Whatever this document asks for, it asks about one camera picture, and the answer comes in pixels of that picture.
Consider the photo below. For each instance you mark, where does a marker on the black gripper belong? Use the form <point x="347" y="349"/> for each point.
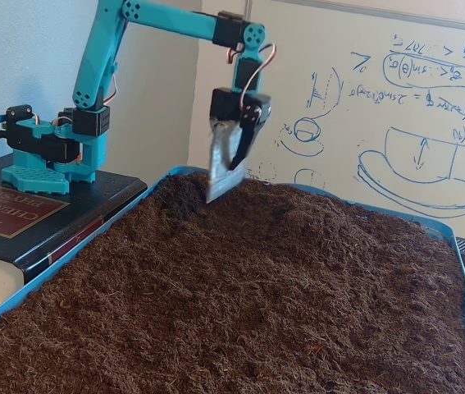
<point x="225" y="104"/>

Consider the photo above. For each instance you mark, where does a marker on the brown soil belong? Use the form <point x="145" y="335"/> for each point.
<point x="256" y="295"/>

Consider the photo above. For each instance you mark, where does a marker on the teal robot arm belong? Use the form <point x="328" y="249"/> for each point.
<point x="92" y="74"/>

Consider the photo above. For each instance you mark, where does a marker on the whiteboard with blue drawings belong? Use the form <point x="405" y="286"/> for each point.
<point x="359" y="115"/>

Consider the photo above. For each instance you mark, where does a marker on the black chemistry handbook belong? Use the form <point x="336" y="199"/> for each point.
<point x="92" y="197"/>

